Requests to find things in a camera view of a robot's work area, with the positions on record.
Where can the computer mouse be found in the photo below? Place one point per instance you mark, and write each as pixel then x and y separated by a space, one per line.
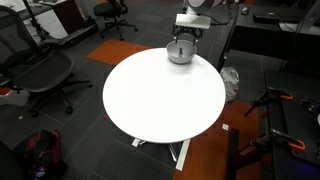
pixel 245 11

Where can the dark marker with teal cap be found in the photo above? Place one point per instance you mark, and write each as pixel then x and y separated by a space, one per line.
pixel 180 52

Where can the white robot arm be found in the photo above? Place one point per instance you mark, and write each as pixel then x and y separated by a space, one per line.
pixel 198 7

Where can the black mesh office chair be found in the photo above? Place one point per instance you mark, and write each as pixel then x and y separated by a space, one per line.
pixel 25 66

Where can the black swivel chair background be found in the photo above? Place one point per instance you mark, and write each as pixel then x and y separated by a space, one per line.
pixel 113 9

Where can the black electric scooter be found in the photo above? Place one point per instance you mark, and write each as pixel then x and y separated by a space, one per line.
pixel 57 23

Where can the black keyboard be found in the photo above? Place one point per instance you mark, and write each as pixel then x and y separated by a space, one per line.
pixel 270 18

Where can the black robot mounting stand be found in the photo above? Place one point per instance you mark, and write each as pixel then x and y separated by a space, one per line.
pixel 299 119

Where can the black desk with items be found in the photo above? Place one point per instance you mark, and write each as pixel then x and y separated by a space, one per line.
pixel 295 37

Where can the orange handled clamp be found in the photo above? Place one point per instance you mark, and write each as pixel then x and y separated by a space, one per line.
pixel 263 99
pixel 273 134

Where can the upper orange handled clamp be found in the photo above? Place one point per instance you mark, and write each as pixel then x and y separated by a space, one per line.
pixel 263 99

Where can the lower orange handled clamp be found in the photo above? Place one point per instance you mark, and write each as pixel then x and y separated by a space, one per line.
pixel 273 134

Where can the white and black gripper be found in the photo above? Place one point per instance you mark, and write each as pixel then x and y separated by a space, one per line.
pixel 189 23

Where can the red black backpack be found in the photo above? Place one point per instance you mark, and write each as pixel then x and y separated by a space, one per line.
pixel 40 156

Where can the white plastic bag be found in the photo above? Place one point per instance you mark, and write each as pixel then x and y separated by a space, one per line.
pixel 231 81

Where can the white table base legs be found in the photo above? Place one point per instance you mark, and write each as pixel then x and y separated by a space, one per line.
pixel 179 158

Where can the grey bowl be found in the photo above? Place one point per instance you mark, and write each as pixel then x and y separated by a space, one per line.
pixel 188 48

